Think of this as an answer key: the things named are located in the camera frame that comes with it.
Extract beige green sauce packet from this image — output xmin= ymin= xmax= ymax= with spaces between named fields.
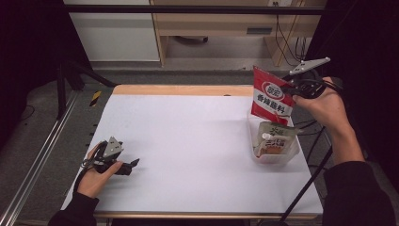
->
xmin=257 ymin=121 xmax=301 ymax=149

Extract light wooden desk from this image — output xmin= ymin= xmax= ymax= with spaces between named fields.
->
xmin=150 ymin=0 xmax=327 ymax=68

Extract hanging black cables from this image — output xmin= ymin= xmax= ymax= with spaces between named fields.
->
xmin=273 ymin=1 xmax=311 ymax=68

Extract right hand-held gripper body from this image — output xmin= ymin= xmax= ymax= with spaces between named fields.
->
xmin=288 ymin=56 xmax=331 ymax=100

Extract white spouted sauce pouch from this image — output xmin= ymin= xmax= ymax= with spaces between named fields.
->
xmin=254 ymin=131 xmax=289 ymax=158

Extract white cabinet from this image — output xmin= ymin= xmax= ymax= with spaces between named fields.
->
xmin=63 ymin=0 xmax=161 ymax=62

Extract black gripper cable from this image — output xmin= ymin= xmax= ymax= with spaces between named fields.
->
xmin=277 ymin=76 xmax=346 ymax=225
xmin=72 ymin=140 xmax=109 ymax=197

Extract person's left hand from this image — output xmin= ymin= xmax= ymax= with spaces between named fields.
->
xmin=76 ymin=142 xmax=125 ymax=200

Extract person's right hand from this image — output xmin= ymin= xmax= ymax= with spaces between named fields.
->
xmin=292 ymin=76 xmax=353 ymax=134

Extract black horizontal frame bar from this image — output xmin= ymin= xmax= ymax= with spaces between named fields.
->
xmin=59 ymin=4 xmax=326 ymax=16

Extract black metal stand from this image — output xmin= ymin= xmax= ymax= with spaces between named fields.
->
xmin=56 ymin=58 xmax=118 ymax=121

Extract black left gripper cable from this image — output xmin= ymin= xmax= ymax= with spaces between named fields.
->
xmin=72 ymin=140 xmax=109 ymax=197

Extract aluminium rail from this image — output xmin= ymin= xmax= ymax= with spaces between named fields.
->
xmin=0 ymin=89 xmax=80 ymax=226

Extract red sauce packet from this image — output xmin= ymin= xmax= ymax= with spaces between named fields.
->
xmin=250 ymin=65 xmax=297 ymax=127

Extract dark curtain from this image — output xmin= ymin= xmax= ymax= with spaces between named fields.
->
xmin=0 ymin=0 xmax=92 ymax=153
xmin=303 ymin=0 xmax=399 ymax=192

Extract clear plastic container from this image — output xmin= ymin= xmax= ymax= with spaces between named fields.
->
xmin=247 ymin=112 xmax=301 ymax=167

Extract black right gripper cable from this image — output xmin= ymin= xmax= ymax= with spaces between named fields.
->
xmin=277 ymin=76 xmax=346 ymax=225

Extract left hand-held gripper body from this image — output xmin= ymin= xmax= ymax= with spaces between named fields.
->
xmin=92 ymin=136 xmax=125 ymax=173

